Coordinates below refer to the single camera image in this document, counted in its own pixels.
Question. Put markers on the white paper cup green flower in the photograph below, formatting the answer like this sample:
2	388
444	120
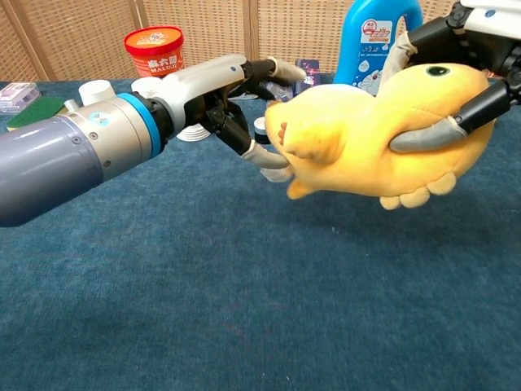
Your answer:
95	91

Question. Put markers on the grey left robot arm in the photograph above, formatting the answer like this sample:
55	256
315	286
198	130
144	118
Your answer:
61	155

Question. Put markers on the yellow plush toy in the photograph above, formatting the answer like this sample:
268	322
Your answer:
366	134

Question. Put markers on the yellow sponge thick green pad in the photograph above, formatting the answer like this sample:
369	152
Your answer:
34	112

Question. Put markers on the small black jar white lid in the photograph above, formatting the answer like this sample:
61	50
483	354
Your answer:
259	130

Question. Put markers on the dark blue box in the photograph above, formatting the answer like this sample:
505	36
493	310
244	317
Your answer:
308	67

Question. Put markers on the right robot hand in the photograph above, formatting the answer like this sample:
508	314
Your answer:
480	36

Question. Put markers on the white paper cup blue flower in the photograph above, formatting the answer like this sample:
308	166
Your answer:
144	84

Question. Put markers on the stack of white paper cups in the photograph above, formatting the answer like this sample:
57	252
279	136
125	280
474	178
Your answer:
193	134

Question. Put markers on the clear plastic case purple insert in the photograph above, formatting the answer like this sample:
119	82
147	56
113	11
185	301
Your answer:
16	97

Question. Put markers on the red instant noodle tub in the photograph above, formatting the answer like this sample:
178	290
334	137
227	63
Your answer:
154	49

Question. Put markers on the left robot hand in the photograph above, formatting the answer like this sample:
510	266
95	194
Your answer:
195	87

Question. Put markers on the woven rattan folding screen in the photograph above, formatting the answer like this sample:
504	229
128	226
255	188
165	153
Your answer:
81	36

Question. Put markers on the blue detergent bottle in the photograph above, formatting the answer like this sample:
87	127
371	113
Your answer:
366	49

